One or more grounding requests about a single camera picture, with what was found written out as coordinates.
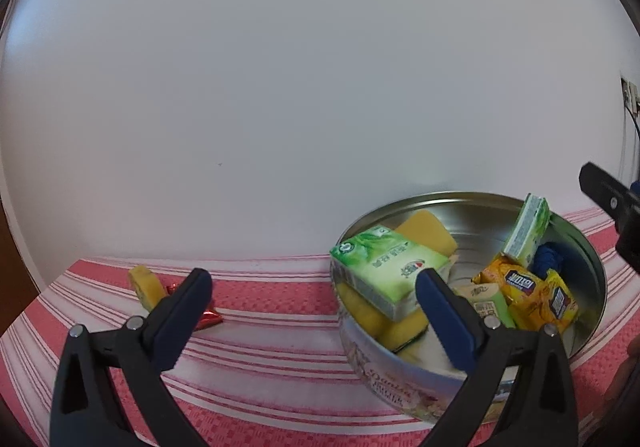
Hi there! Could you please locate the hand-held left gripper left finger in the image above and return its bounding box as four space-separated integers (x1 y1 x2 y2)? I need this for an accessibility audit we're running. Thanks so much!
50 268 213 447

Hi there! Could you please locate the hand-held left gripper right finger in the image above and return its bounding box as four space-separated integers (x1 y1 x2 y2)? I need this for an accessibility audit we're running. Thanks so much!
415 268 582 447

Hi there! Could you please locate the red candy packet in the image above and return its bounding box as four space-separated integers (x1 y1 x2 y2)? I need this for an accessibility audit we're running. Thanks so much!
167 284 224 331

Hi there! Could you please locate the small green tissue packet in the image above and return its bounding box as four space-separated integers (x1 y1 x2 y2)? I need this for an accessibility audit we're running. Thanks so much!
456 283 517 329

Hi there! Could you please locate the yellow biscuit packet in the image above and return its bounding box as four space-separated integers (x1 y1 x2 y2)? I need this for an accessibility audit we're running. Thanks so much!
541 269 580 334
472 254 547 330

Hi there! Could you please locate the blue cloth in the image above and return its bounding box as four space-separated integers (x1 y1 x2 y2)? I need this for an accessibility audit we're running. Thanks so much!
531 241 568 289

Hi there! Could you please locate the round metal tin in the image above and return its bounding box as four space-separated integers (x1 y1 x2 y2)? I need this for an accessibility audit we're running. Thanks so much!
330 191 606 425

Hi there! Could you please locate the red white striped tablecloth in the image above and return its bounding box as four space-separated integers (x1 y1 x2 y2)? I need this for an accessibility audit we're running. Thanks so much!
0 207 640 447

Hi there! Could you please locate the thin white cable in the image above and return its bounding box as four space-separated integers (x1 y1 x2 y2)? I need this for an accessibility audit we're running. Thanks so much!
617 112 629 178

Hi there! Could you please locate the white wall outlet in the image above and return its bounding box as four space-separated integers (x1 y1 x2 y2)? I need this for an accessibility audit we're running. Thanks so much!
620 76 640 112

